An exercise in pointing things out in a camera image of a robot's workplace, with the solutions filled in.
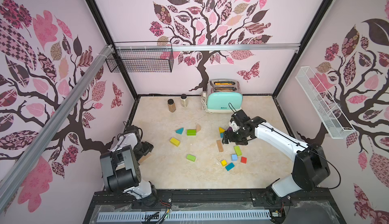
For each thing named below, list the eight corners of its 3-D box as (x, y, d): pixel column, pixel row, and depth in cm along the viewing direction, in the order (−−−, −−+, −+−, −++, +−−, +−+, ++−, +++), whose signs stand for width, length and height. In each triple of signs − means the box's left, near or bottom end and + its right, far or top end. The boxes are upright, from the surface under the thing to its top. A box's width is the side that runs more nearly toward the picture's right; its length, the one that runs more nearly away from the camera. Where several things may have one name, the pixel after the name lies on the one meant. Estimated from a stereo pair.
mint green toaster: (207, 114, 110) (208, 98, 98) (207, 107, 114) (207, 92, 102) (240, 113, 110) (245, 98, 97) (238, 107, 114) (243, 91, 102)
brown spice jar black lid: (169, 112, 112) (167, 104, 105) (170, 107, 115) (168, 99, 108) (175, 112, 112) (173, 104, 105) (176, 107, 115) (174, 99, 108)
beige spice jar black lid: (181, 107, 114) (180, 99, 107) (182, 101, 118) (181, 93, 111) (187, 107, 114) (186, 99, 107) (187, 101, 118) (187, 93, 111)
